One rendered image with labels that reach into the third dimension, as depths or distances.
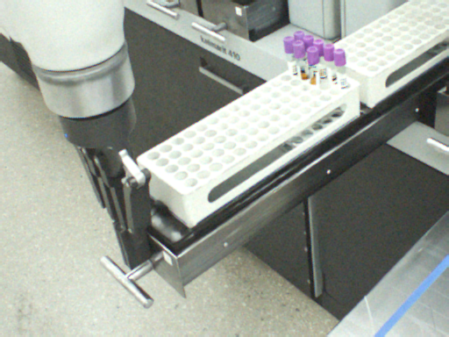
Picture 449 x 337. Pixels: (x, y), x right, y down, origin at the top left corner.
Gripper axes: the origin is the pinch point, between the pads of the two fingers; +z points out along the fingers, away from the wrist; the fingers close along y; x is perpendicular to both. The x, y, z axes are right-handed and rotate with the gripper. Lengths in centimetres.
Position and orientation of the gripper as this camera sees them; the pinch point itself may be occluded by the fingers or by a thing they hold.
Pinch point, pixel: (132, 240)
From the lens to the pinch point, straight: 85.6
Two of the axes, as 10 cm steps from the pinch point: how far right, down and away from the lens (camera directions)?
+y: -6.7, -3.9, 6.3
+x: -7.4, 4.5, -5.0
